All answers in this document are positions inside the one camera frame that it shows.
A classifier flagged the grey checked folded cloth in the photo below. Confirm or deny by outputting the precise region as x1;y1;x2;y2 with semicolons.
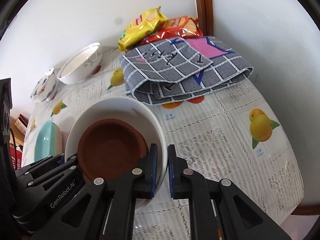
119;36;253;105

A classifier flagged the brown small bowl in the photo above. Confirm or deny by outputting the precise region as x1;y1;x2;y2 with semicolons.
77;119;150;180

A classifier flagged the dark red patterned box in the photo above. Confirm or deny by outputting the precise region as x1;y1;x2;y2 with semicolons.
15;114;32;135

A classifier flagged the bright red box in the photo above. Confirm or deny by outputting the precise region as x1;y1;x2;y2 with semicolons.
10;142;24;170

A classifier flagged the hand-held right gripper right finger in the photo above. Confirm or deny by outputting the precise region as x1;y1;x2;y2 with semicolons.
167;144;293;240

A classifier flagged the yellow chips bag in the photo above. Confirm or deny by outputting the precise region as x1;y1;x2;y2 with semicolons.
118;7;167;52

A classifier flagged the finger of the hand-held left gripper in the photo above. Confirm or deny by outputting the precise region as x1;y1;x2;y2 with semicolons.
27;154;80;188
15;153;66;178

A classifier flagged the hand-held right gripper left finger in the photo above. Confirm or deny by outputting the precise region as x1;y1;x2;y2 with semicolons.
30;143;158;240

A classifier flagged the blue patterned white bowl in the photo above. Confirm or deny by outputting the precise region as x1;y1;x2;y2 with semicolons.
30;67;58;102

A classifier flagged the red chips bag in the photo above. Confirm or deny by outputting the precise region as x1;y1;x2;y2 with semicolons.
140;16;203;46

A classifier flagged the large white swirl-pattern bowl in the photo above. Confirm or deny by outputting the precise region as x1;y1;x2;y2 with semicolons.
57;42;103;85

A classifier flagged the wooden door frame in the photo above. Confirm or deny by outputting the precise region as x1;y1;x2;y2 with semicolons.
192;0;220;37

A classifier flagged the teal square plate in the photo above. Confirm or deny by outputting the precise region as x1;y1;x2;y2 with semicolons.
34;120;54;163

